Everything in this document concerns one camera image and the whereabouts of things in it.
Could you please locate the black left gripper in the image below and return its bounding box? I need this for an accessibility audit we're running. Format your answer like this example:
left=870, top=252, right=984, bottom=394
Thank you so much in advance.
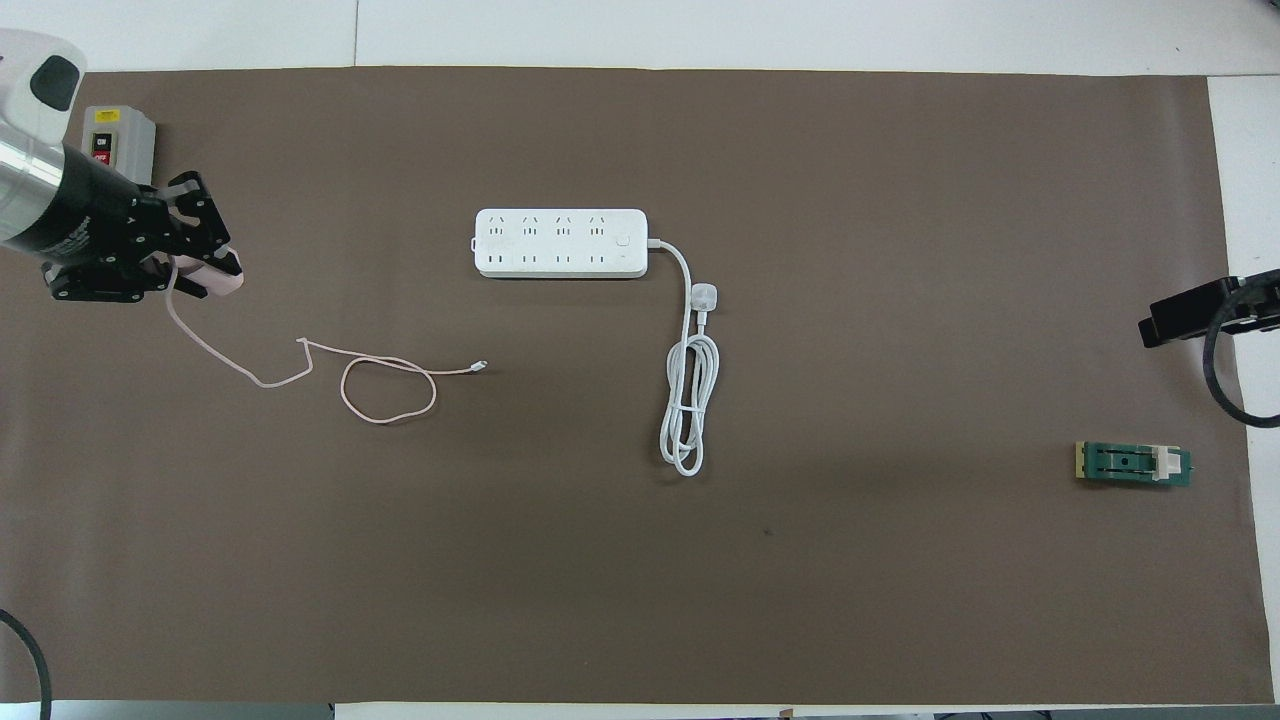
left=0, top=145, right=246, bottom=304

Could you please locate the pink charger adapter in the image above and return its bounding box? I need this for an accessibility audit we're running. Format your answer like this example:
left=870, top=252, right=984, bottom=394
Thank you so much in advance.
left=165, top=255, right=245, bottom=299

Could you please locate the pink charging cable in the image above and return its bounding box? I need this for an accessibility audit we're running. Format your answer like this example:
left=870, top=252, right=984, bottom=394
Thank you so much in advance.
left=163, top=285, right=489, bottom=425

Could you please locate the white power strip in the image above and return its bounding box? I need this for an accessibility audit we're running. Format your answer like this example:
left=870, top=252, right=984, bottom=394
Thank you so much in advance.
left=473, top=208, right=650, bottom=280

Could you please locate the brown table mat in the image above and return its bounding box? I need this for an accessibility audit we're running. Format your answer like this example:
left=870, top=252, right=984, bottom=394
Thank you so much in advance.
left=0, top=66, right=1276, bottom=706

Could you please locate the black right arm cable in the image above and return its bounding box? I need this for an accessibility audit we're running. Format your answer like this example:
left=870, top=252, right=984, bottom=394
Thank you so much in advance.
left=1202, top=290, right=1280, bottom=429

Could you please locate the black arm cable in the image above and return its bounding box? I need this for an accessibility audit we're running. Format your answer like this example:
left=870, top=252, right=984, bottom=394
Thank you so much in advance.
left=0, top=608, right=53, bottom=720
left=1202, top=290, right=1280, bottom=429

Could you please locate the grey on-off switch box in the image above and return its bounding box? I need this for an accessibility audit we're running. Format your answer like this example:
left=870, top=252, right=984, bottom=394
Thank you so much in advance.
left=82, top=105, right=157, bottom=191

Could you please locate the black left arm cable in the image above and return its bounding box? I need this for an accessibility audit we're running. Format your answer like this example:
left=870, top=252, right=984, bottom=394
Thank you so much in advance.
left=0, top=608, right=53, bottom=720

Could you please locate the white power strip cord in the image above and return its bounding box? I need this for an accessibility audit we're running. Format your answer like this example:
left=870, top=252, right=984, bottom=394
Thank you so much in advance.
left=647, top=237, right=722, bottom=478

